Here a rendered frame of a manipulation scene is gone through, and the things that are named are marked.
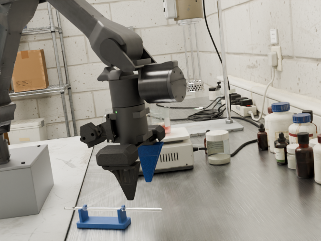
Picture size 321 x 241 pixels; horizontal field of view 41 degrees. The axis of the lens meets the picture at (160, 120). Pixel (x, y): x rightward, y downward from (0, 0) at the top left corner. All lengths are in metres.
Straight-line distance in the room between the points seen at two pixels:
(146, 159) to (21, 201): 0.29
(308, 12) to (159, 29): 2.33
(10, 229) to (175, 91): 0.44
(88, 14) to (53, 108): 2.89
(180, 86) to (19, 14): 0.35
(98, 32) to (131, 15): 2.82
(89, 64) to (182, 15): 2.13
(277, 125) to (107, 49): 0.60
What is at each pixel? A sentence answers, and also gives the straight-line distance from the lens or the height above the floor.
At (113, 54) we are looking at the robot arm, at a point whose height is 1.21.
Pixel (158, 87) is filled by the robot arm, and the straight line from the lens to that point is 0.68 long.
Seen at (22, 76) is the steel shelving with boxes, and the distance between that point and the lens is 3.27.
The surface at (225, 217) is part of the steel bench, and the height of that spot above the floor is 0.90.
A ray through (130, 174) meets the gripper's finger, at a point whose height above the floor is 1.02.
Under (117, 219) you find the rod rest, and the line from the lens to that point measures 0.84.
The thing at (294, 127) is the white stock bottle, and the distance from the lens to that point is 1.09.
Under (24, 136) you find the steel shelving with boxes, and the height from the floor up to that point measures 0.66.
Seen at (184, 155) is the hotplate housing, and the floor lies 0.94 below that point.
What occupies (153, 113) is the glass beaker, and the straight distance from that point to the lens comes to 1.11.
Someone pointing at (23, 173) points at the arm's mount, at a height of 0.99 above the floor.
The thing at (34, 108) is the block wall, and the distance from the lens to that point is 3.66.
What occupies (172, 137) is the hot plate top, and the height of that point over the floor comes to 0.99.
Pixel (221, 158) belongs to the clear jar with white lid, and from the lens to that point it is 1.12.
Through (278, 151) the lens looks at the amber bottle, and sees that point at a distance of 1.09.
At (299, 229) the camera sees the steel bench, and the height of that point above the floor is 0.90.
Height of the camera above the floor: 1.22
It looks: 10 degrees down
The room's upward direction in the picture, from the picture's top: 7 degrees counter-clockwise
